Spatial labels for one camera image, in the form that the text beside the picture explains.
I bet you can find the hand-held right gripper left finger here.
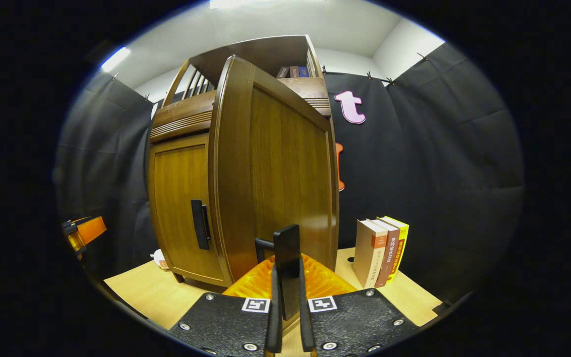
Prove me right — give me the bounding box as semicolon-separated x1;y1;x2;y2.
169;258;283;357

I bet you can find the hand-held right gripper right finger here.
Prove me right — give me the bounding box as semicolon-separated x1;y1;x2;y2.
298;254;420;357

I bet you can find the wooden cabinet door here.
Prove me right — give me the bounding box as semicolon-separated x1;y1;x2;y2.
148;133;226;287
208;55;340;322

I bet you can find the wooden double-door shoe cabinet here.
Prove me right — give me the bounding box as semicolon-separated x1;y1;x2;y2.
147;35;340;289

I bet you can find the beige and orange book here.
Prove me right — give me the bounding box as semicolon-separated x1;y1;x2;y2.
353;219;388;289

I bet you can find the brown book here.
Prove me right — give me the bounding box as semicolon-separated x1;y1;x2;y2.
375;219;400;288

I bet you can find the yellow book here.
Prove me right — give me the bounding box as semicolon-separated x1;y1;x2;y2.
378;216;409;284

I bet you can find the narrow ceiling light strip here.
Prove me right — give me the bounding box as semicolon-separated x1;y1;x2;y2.
101;47;131;73

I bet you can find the black backdrop cloth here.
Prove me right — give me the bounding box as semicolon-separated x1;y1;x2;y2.
55;42;525;303

